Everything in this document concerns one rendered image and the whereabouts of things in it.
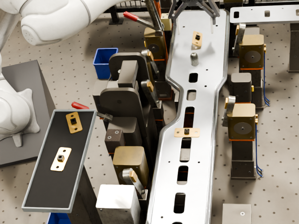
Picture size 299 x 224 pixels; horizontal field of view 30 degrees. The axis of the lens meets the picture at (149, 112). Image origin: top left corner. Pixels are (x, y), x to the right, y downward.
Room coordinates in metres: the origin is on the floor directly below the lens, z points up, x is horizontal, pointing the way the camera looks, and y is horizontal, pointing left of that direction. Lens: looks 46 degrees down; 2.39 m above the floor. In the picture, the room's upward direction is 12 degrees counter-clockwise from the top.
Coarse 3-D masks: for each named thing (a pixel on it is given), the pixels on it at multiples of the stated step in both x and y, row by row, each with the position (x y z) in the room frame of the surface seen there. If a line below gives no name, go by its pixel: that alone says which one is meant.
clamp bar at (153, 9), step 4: (144, 0) 1.68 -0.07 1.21; (148, 0) 1.68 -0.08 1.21; (152, 0) 1.69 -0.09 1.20; (156, 0) 1.68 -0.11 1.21; (148, 4) 1.68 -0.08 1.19; (152, 4) 1.71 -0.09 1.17; (148, 8) 1.68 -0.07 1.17; (152, 8) 1.68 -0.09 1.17; (152, 12) 1.68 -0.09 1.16; (156, 12) 1.70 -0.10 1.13; (152, 16) 1.68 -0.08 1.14; (156, 16) 1.68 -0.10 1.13; (152, 20) 1.68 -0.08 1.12; (156, 20) 1.68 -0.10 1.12; (160, 20) 1.70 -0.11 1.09; (156, 24) 1.68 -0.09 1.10; (160, 24) 1.70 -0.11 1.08; (156, 28) 1.68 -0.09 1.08; (160, 28) 1.67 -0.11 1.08
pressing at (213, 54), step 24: (192, 24) 1.76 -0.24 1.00; (216, 24) 1.73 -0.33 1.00; (192, 48) 1.62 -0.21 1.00; (216, 48) 1.59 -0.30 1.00; (168, 72) 1.51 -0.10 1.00; (192, 72) 1.49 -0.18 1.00; (216, 72) 1.46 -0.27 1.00; (216, 96) 1.34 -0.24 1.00; (216, 120) 1.24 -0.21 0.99; (168, 144) 1.17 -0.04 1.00; (192, 144) 1.15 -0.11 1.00; (168, 168) 1.08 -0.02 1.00; (192, 168) 1.06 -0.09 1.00; (168, 192) 0.99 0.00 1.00; (192, 192) 0.97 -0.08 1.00; (168, 216) 0.90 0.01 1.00; (192, 216) 0.89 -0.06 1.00
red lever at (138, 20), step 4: (124, 12) 1.73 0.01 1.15; (128, 12) 1.72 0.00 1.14; (124, 16) 1.72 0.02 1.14; (128, 16) 1.71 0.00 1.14; (132, 16) 1.71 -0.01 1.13; (136, 16) 1.71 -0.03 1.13; (136, 20) 1.70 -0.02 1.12; (140, 20) 1.70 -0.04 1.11; (144, 20) 1.71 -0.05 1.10; (144, 24) 1.70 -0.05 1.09; (148, 24) 1.70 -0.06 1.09; (152, 24) 1.70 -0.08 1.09; (152, 28) 1.69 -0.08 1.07
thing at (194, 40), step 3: (195, 33) 1.68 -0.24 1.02; (198, 33) 1.68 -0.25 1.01; (201, 33) 1.69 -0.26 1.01; (195, 36) 1.66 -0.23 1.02; (198, 36) 1.66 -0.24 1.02; (201, 36) 1.67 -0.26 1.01; (192, 39) 1.64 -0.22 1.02; (195, 39) 1.64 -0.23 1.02; (198, 39) 1.64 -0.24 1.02; (201, 39) 1.65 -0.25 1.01; (192, 42) 1.62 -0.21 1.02; (195, 42) 1.62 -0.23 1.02; (198, 42) 1.63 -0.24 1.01; (201, 42) 1.63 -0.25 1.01; (198, 45) 1.61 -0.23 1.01; (201, 45) 1.61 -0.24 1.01
